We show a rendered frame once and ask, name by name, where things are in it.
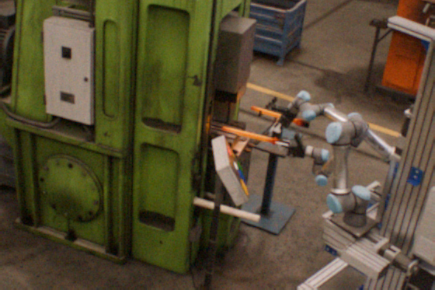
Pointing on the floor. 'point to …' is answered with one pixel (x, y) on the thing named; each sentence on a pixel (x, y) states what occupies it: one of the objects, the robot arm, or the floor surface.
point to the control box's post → (214, 236)
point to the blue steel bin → (276, 21)
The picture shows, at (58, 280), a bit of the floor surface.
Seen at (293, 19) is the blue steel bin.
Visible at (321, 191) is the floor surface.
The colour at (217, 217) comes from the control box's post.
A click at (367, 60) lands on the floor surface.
